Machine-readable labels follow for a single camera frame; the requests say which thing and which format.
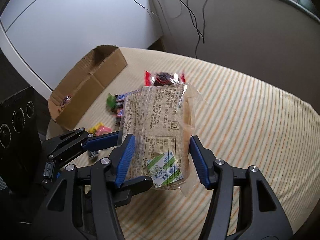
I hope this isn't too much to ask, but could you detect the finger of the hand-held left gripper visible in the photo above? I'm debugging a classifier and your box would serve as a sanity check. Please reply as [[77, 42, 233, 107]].
[[114, 176, 153, 207], [41, 127, 121, 173]]

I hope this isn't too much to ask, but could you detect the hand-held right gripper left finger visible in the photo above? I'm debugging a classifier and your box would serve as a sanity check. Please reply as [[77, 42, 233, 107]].
[[32, 134, 137, 240]]

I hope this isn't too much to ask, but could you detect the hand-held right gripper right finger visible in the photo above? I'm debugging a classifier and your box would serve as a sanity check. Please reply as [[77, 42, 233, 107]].
[[190, 135, 294, 240]]

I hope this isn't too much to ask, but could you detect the clear bread packet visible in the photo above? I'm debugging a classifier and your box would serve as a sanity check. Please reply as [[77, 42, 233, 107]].
[[117, 84, 202, 197]]

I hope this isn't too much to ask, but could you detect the cardboard box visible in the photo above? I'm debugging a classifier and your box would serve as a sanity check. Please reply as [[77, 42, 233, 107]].
[[47, 45, 128, 132]]

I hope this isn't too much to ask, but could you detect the red dark snack packet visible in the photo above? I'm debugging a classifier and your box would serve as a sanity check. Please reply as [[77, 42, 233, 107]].
[[144, 70, 187, 87]]

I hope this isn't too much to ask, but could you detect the pink snack packet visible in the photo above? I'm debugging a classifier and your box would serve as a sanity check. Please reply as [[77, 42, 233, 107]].
[[96, 126, 112, 136]]

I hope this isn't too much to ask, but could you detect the yellow candy packet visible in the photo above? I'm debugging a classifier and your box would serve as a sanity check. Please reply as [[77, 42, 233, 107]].
[[89, 122, 104, 133]]

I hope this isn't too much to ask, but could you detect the green snack packet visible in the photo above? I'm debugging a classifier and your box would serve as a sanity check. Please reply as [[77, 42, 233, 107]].
[[106, 94, 117, 108]]

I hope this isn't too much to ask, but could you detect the dark red snack bar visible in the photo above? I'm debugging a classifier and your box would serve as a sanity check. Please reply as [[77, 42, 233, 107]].
[[59, 95, 73, 110]]

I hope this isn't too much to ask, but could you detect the white cabinet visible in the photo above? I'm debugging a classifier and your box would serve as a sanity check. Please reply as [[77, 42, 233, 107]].
[[0, 0, 165, 93]]

